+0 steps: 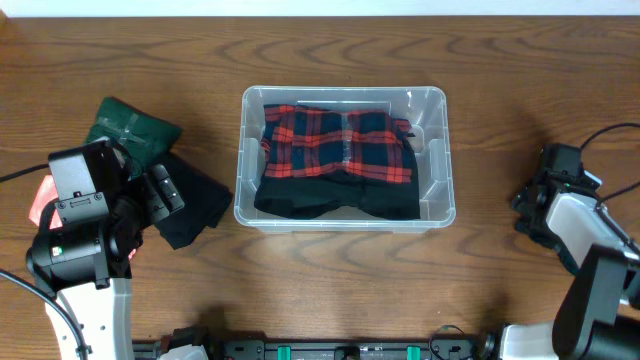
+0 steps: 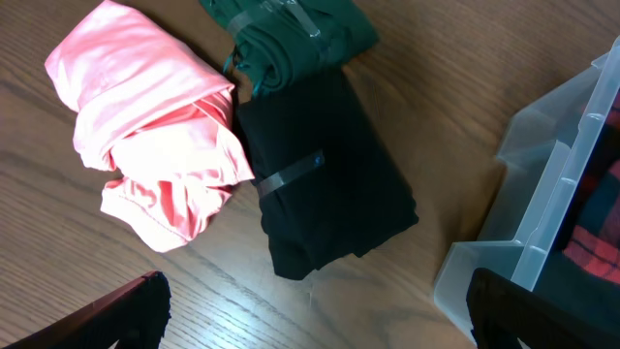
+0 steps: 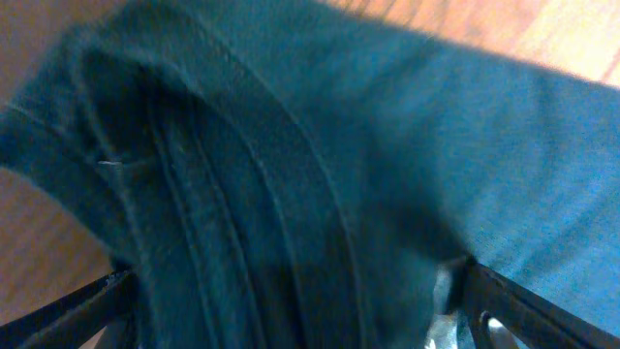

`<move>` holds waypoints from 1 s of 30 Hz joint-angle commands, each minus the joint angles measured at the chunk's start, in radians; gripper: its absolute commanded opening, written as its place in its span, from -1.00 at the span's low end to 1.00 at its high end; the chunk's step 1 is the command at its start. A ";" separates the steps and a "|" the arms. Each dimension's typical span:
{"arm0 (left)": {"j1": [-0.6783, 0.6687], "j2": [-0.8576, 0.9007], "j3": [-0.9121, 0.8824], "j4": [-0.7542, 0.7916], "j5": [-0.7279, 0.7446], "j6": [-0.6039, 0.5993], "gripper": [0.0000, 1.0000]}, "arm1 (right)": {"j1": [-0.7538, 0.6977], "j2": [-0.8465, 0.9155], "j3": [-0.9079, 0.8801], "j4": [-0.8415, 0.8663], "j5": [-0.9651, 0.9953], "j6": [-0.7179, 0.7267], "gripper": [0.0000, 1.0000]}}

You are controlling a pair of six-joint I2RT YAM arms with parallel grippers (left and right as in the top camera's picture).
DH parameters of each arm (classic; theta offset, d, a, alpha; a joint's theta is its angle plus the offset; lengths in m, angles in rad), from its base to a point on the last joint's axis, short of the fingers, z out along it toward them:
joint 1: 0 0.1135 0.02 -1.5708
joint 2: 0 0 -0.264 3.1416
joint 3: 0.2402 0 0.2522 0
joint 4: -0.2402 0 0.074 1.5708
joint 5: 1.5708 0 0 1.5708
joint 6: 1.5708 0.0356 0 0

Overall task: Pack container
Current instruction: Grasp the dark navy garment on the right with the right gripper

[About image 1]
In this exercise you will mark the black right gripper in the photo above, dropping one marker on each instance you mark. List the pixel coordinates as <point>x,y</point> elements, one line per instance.
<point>519,202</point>

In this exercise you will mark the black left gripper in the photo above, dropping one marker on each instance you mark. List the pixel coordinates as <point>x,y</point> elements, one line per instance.
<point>163,189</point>

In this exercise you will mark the black garment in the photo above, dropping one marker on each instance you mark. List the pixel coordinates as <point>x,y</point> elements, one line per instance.
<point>309,198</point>
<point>205,202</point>

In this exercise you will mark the red plaid shirt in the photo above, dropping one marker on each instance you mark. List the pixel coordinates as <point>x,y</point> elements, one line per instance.
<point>302,141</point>

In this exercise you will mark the dark navy garment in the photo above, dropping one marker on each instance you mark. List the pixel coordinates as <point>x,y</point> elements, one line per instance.
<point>542,235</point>

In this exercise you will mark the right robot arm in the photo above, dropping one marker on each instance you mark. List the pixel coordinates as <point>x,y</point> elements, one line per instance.
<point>560,210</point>

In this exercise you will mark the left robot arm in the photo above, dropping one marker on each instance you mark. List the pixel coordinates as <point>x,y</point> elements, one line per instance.
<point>80,257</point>

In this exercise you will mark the dark green folded garment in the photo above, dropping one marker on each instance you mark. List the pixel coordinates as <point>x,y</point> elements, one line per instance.
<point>145,137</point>

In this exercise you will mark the pink folded garment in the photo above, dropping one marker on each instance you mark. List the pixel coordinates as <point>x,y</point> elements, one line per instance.
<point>46,193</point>

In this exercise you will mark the clear plastic storage bin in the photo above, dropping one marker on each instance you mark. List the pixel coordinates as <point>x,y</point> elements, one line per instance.
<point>425,107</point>

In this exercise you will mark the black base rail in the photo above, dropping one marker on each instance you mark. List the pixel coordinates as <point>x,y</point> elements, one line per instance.
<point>198,342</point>

